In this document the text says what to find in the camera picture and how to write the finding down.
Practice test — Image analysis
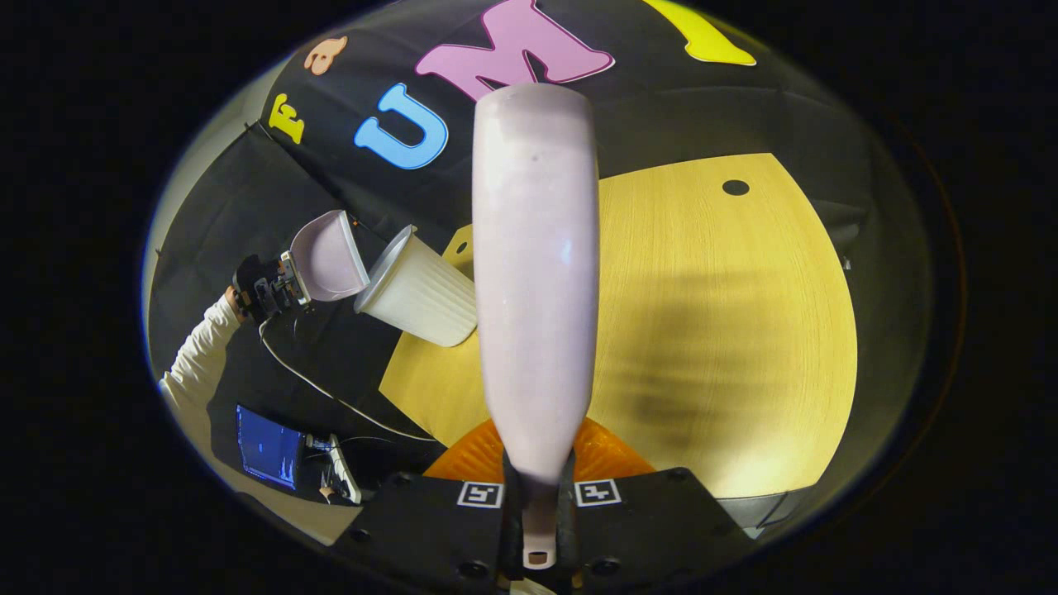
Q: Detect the open laptop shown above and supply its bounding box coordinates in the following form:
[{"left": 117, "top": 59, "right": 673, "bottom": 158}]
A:
[{"left": 236, "top": 403, "right": 365, "bottom": 505}]

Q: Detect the thin white cable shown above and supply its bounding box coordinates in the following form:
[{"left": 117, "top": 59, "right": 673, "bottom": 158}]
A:
[{"left": 258, "top": 318, "right": 439, "bottom": 445}]

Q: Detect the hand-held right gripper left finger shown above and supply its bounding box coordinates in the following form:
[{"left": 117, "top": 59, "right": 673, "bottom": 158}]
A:
[{"left": 329, "top": 417, "right": 527, "bottom": 592}]

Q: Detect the white ribbed garbage bin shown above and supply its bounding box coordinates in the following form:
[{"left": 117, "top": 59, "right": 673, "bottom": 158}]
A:
[{"left": 354, "top": 225, "right": 479, "bottom": 348}]

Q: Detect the pale pink small broom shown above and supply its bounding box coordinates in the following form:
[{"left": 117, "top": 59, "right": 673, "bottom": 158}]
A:
[{"left": 472, "top": 83, "right": 601, "bottom": 571}]

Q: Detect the pale pink dustpan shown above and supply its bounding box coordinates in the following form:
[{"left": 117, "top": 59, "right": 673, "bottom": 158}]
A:
[{"left": 289, "top": 210, "right": 370, "bottom": 302}]

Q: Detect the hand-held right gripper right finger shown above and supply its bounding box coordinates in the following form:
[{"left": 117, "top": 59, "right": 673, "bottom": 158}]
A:
[{"left": 555, "top": 417, "right": 757, "bottom": 592}]

